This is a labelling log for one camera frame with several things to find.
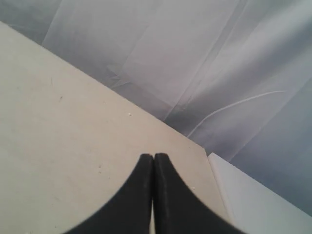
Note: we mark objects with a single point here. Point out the white side table panel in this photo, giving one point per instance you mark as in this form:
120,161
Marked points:
252,207

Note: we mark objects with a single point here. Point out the white backdrop curtain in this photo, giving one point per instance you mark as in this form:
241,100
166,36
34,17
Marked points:
235,76

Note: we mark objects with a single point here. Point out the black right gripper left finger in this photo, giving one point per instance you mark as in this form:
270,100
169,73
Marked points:
129,210

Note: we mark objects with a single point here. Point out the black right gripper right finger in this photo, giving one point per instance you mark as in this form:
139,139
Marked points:
176,208

